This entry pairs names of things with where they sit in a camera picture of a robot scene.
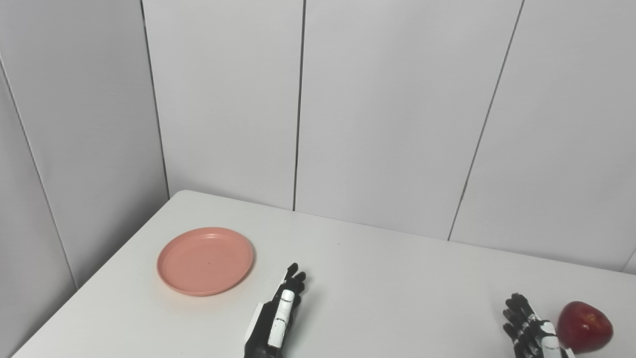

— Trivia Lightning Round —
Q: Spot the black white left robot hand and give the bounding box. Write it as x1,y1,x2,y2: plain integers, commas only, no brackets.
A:
243,263,307,358

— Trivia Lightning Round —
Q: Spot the red apple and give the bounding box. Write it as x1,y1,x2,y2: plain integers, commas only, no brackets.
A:
556,301,614,354

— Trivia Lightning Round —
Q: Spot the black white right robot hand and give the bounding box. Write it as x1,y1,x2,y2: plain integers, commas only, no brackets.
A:
502,293,577,358

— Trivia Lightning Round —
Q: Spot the pink round plastic plate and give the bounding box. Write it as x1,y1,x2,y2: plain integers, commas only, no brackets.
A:
157,227,254,297

